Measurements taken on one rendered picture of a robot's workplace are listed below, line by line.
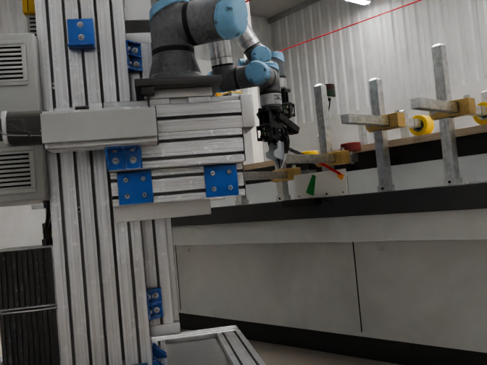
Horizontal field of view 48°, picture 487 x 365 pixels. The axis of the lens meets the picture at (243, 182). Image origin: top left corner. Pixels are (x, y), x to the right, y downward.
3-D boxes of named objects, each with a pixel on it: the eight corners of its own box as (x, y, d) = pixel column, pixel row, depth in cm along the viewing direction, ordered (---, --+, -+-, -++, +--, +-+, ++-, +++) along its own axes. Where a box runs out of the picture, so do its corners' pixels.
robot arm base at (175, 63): (148, 81, 142) (145, 43, 143) (148, 93, 157) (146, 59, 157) (206, 78, 145) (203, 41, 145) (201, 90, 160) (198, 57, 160)
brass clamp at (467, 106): (469, 112, 171) (467, 96, 172) (428, 120, 181) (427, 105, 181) (477, 114, 176) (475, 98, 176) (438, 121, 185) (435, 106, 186)
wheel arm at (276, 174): (246, 182, 211) (245, 171, 211) (240, 182, 214) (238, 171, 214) (317, 178, 241) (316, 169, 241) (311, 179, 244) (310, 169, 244)
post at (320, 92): (332, 205, 213) (320, 82, 215) (325, 205, 215) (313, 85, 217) (338, 204, 215) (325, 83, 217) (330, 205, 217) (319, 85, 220)
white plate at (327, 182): (347, 195, 206) (345, 168, 206) (295, 199, 225) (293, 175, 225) (348, 195, 206) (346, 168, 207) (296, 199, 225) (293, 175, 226)
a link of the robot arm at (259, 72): (235, 86, 179) (246, 92, 189) (267, 81, 175) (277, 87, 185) (232, 62, 179) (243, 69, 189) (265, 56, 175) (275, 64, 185)
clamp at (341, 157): (342, 163, 207) (340, 150, 208) (314, 167, 217) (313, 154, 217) (351, 163, 211) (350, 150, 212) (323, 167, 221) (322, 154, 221)
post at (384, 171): (390, 210, 194) (376, 76, 196) (381, 211, 197) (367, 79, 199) (395, 209, 197) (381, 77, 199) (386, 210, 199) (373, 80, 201)
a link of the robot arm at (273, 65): (252, 63, 188) (260, 68, 196) (255, 94, 188) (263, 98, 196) (275, 59, 186) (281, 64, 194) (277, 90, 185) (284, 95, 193)
